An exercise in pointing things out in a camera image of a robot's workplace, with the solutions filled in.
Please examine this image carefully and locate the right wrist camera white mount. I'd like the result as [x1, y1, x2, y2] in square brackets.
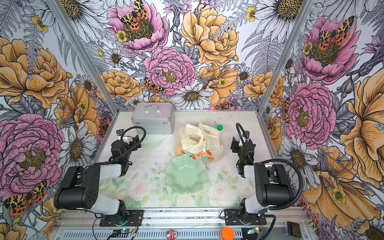
[242, 131, 250, 142]

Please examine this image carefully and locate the aluminium front rail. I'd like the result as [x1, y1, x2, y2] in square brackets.
[50, 207, 317, 240]

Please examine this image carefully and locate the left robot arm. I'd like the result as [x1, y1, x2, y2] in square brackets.
[54, 136, 141, 226]

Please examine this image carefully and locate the green circuit board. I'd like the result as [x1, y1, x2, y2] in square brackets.
[247, 227, 260, 235]

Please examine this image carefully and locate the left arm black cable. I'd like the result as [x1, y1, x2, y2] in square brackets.
[115, 125, 147, 163]

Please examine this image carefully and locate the translucent cream plastic bag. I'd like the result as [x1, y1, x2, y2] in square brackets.
[175, 123, 224, 164]

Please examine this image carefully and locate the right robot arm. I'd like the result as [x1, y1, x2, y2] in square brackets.
[231, 138, 296, 225]

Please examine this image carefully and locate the light green plate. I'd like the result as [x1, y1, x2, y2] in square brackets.
[165, 155, 207, 194]

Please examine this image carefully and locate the silver metal case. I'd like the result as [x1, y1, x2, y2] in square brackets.
[131, 102, 175, 135]

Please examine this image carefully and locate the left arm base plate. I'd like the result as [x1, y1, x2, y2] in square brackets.
[99, 210, 145, 227]

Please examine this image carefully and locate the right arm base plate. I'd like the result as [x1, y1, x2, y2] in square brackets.
[220, 209, 267, 226]

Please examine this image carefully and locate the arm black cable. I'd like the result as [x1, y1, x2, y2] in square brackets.
[115, 125, 147, 163]
[235, 122, 304, 211]

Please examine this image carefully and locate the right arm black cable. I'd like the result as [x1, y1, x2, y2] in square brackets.
[235, 122, 304, 211]

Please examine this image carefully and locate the orange round cap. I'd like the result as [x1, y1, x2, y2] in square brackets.
[219, 227, 235, 240]

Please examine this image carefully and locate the red white small object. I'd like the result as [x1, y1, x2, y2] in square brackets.
[166, 229, 178, 240]

